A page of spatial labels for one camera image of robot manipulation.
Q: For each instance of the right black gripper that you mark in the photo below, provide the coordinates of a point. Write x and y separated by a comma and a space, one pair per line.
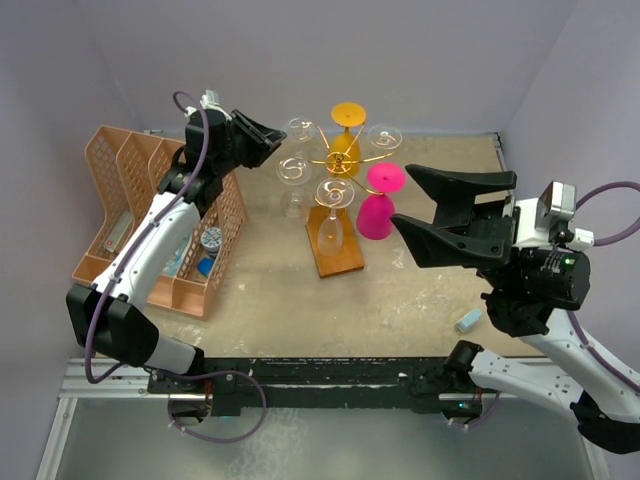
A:
451, 190

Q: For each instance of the light blue small box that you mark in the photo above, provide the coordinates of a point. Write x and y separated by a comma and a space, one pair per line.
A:
467, 321

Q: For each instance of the gold wire wine glass rack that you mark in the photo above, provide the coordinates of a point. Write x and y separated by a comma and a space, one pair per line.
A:
350, 258

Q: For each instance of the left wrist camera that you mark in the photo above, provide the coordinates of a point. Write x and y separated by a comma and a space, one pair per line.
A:
208, 102

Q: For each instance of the pink plastic wine glass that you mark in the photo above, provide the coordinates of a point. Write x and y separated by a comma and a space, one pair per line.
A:
374, 217

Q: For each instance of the round white blue tin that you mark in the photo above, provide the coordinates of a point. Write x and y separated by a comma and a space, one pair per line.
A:
211, 239

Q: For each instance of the blue cap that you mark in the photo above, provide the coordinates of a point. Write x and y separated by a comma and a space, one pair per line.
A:
205, 266

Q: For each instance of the silver red tube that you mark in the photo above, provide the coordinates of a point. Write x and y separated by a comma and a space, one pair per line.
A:
118, 232

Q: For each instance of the orange plastic file organizer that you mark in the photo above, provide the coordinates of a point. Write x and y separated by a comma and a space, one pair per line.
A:
126, 167

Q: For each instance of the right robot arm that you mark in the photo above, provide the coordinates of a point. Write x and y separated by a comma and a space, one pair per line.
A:
539, 276

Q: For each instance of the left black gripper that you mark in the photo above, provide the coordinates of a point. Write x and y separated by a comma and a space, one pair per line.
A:
261, 141

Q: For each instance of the clear wine glass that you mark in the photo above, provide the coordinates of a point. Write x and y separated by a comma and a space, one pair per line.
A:
294, 173
385, 137

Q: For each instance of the yellow plastic wine glass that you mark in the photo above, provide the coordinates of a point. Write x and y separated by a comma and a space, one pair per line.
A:
345, 153

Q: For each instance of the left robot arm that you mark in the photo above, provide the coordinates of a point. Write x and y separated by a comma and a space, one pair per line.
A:
107, 314

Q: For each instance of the blue toothbrush package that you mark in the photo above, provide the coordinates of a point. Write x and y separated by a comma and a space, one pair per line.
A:
176, 259

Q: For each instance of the black table front rail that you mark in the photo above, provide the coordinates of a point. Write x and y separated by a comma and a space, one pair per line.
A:
232, 384

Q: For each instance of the clear champagne flute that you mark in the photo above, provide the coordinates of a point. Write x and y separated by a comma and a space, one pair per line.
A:
330, 235

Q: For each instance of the small clear glass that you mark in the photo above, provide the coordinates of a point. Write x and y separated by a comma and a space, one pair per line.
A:
335, 192

